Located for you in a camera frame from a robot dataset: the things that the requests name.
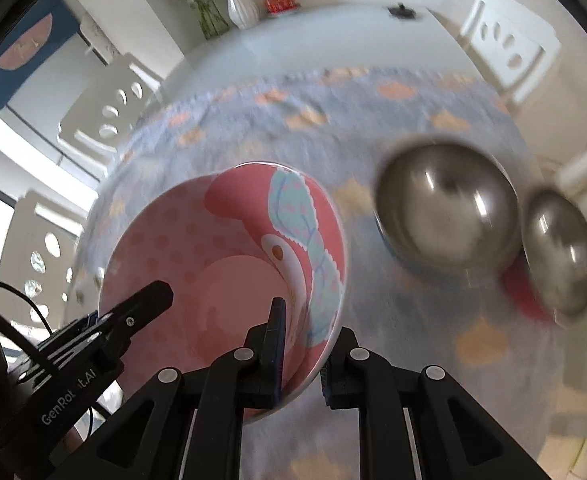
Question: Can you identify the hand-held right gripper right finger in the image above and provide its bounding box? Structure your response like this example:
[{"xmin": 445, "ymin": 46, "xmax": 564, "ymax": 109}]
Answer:
[{"xmin": 321, "ymin": 327, "xmax": 554, "ymax": 480}]

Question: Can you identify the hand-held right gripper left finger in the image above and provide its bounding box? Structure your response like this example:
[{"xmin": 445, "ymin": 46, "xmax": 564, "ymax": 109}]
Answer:
[{"xmin": 76, "ymin": 297, "xmax": 289, "ymax": 480}]

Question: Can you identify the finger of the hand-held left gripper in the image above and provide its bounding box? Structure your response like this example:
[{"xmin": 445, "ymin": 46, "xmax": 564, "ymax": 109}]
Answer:
[{"xmin": 33, "ymin": 280, "xmax": 174, "ymax": 386}]

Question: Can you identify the pink bow print bowl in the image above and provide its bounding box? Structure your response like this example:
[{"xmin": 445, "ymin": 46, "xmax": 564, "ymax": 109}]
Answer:
[{"xmin": 97, "ymin": 161, "xmax": 347, "ymax": 423}]

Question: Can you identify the large blue steel bowl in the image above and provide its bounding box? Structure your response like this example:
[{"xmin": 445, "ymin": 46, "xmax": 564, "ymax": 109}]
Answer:
[{"xmin": 373, "ymin": 142, "xmax": 521, "ymax": 276}]

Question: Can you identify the white refrigerator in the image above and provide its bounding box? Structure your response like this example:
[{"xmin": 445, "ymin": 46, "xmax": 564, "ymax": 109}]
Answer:
[{"xmin": 0, "ymin": 0, "xmax": 124, "ymax": 181}]

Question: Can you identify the small red steel bowl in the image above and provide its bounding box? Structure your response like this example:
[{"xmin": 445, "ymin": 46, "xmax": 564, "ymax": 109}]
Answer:
[{"xmin": 503, "ymin": 187, "xmax": 587, "ymax": 331}]

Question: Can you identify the leaf patterned tablecloth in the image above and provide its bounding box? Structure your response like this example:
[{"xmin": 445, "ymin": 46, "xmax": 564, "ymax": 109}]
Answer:
[{"xmin": 68, "ymin": 65, "xmax": 587, "ymax": 480}]

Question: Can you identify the blue fabric appliance cover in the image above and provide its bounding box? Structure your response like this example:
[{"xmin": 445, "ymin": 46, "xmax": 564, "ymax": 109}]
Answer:
[{"xmin": 0, "ymin": 0, "xmax": 81, "ymax": 111}]

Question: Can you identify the clear glass vase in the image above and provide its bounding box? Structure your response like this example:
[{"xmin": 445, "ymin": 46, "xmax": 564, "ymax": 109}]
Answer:
[{"xmin": 193, "ymin": 0, "xmax": 229, "ymax": 41}]

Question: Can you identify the white ceramic vase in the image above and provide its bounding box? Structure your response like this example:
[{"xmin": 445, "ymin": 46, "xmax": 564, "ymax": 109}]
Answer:
[{"xmin": 226, "ymin": 0, "xmax": 261, "ymax": 31}]

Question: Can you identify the red lidded teacup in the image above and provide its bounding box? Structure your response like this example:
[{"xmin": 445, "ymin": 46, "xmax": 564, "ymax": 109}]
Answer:
[{"xmin": 264, "ymin": 0, "xmax": 301, "ymax": 16}]

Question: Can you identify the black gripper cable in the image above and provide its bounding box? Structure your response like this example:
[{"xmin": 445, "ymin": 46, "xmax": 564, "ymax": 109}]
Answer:
[{"xmin": 0, "ymin": 280, "xmax": 54, "ymax": 341}]

